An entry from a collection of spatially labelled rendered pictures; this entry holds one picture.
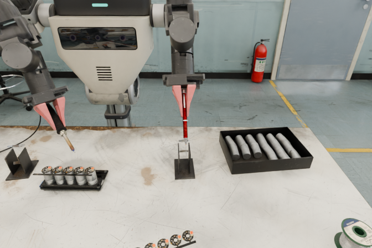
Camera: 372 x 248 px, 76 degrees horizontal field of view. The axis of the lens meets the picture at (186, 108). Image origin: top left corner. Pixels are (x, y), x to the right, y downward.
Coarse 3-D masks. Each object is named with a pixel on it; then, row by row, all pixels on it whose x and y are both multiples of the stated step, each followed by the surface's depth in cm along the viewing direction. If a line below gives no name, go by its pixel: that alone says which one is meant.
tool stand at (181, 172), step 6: (180, 150) 68; (186, 150) 68; (174, 162) 72; (180, 162) 72; (186, 162) 72; (192, 162) 72; (174, 168) 70; (180, 168) 70; (186, 168) 70; (192, 168) 70; (174, 174) 68; (180, 174) 68; (186, 174) 68; (192, 174) 68
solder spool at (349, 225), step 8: (344, 224) 49; (352, 224) 49; (360, 224) 49; (344, 232) 48; (352, 232) 48; (360, 232) 48; (368, 232) 48; (336, 240) 51; (344, 240) 49; (352, 240) 46; (360, 240) 46; (368, 240) 46
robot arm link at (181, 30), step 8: (176, 16) 51; (184, 16) 51; (176, 24) 51; (184, 24) 51; (192, 24) 51; (168, 32) 60; (176, 32) 50; (184, 32) 51; (192, 32) 51; (176, 40) 50; (184, 40) 50; (192, 40) 52; (176, 48) 55; (184, 48) 54
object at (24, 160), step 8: (24, 144) 69; (24, 152) 68; (8, 160) 66; (16, 160) 69; (24, 160) 68; (16, 168) 69; (24, 168) 67; (32, 168) 70; (8, 176) 67; (16, 176) 67; (24, 176) 67
